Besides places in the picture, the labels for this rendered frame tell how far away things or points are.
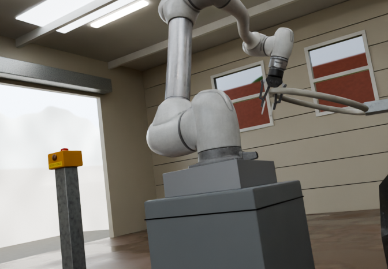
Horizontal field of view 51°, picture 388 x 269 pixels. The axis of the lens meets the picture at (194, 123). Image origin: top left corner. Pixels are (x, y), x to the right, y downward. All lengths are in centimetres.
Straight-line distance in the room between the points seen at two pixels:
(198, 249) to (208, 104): 47
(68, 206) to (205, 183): 96
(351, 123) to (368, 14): 208
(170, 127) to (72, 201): 79
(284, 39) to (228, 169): 102
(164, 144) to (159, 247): 38
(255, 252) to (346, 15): 778
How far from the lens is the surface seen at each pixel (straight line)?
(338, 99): 190
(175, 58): 166
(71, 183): 210
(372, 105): 205
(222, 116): 137
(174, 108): 152
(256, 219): 116
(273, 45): 211
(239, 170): 123
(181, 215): 128
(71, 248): 209
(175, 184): 135
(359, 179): 832
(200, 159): 139
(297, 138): 862
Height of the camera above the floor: 82
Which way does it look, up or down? 9 degrees up
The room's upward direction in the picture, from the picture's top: 8 degrees counter-clockwise
